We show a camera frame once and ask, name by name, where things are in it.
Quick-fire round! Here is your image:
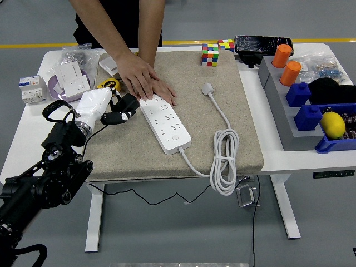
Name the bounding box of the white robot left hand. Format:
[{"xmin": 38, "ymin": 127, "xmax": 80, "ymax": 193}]
[{"xmin": 75, "ymin": 87, "xmax": 137, "ymax": 126}]

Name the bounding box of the person's right hand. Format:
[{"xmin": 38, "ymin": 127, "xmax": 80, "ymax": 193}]
[{"xmin": 113, "ymin": 51, "xmax": 161, "ymax": 100}]

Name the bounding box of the person's left hand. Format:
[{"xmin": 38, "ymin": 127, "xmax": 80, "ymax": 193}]
[{"xmin": 151, "ymin": 77, "xmax": 178, "ymax": 107}]

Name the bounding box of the thin black adapter cord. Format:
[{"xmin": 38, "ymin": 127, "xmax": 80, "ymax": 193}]
[{"xmin": 82, "ymin": 123, "xmax": 251, "ymax": 206}]

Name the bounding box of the black plug adapter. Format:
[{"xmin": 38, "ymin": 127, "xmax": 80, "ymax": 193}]
[{"xmin": 115, "ymin": 93, "xmax": 140, "ymax": 113}]

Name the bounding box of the white power strip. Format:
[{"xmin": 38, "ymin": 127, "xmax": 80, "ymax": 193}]
[{"xmin": 139, "ymin": 96, "xmax": 192, "ymax": 155}]

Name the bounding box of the dark circuit board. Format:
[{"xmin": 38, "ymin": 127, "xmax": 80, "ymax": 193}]
[{"xmin": 340, "ymin": 111, "xmax": 356, "ymax": 140}]

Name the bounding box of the yellow tape measure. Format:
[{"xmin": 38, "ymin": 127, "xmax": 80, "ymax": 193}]
[{"xmin": 96, "ymin": 78, "xmax": 122, "ymax": 93}]

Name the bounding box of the grey-brown mat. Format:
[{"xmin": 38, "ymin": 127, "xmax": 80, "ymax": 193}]
[{"xmin": 83, "ymin": 50, "xmax": 264, "ymax": 183}]

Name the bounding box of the purple bowl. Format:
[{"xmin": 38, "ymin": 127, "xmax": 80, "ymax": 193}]
[{"xmin": 47, "ymin": 68, "xmax": 93, "ymax": 102}]

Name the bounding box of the clear bag of screws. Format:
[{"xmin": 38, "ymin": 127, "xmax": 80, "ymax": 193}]
[{"xmin": 47, "ymin": 43, "xmax": 101, "ymax": 76}]

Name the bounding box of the colourful puzzle cube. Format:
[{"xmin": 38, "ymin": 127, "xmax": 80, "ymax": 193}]
[
  {"xmin": 217, "ymin": 39, "xmax": 235, "ymax": 53},
  {"xmin": 201, "ymin": 43, "xmax": 220, "ymax": 67}
]

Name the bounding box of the white circuit breaker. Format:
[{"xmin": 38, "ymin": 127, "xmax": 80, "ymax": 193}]
[{"xmin": 18, "ymin": 75, "xmax": 48, "ymax": 106}]

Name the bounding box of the white table leg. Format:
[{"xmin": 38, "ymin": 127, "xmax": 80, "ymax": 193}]
[
  {"xmin": 84, "ymin": 183, "xmax": 105, "ymax": 254},
  {"xmin": 270, "ymin": 174, "xmax": 301, "ymax": 240}
]

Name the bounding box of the black table control panel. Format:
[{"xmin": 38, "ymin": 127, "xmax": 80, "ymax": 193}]
[{"xmin": 313, "ymin": 169, "xmax": 356, "ymax": 179}]

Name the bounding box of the black plastic-wrapped box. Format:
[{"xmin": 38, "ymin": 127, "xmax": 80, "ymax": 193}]
[{"xmin": 234, "ymin": 34, "xmax": 294, "ymax": 58}]

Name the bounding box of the blue plastic bin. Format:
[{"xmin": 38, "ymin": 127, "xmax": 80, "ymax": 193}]
[{"xmin": 314, "ymin": 102, "xmax": 356, "ymax": 154}]

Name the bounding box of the grey stepped block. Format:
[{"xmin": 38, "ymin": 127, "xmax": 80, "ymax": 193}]
[{"xmin": 257, "ymin": 55, "xmax": 326, "ymax": 152}]

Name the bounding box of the orange cylinder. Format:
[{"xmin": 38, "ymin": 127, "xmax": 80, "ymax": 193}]
[
  {"xmin": 279, "ymin": 61, "xmax": 302, "ymax": 87},
  {"xmin": 271, "ymin": 43, "xmax": 293, "ymax": 69}
]

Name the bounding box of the yellow lemon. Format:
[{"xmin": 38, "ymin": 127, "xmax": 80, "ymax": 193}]
[{"xmin": 319, "ymin": 112, "xmax": 347, "ymax": 139}]

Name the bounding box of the blue block with knob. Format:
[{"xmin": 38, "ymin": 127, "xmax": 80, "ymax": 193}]
[
  {"xmin": 285, "ymin": 82, "xmax": 312, "ymax": 108},
  {"xmin": 294, "ymin": 105, "xmax": 323, "ymax": 132}
]

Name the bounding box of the clear bag of parts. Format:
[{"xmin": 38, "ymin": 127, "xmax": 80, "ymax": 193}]
[{"xmin": 291, "ymin": 51, "xmax": 348, "ymax": 86}]

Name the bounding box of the black cloth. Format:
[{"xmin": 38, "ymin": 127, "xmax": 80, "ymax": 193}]
[{"xmin": 307, "ymin": 77, "xmax": 356, "ymax": 106}]

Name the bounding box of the white wall socket panel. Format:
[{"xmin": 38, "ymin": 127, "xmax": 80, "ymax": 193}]
[{"xmin": 63, "ymin": 76, "xmax": 92, "ymax": 98}]

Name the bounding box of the white wall switch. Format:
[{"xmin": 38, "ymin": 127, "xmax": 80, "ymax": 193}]
[{"xmin": 98, "ymin": 55, "xmax": 120, "ymax": 76}]

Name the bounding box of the white switch panel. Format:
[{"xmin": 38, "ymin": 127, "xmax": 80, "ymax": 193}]
[{"xmin": 53, "ymin": 61, "xmax": 82, "ymax": 86}]

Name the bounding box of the white power cord with plug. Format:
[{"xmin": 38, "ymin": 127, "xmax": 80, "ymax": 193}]
[{"xmin": 177, "ymin": 82, "xmax": 240, "ymax": 196}]

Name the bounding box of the black floor cable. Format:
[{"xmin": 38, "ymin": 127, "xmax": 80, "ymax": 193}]
[{"xmin": 251, "ymin": 175, "xmax": 261, "ymax": 267}]

